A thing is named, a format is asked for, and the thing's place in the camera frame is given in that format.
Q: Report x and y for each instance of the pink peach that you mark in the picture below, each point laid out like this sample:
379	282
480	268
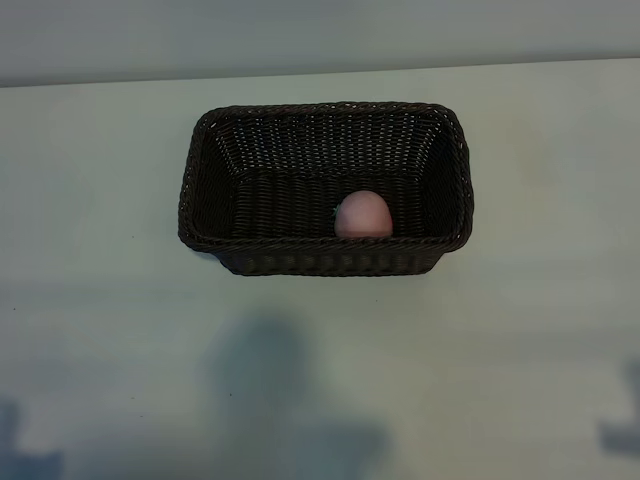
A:
364	216

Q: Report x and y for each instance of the dark brown woven basket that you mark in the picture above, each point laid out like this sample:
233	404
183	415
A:
280	165

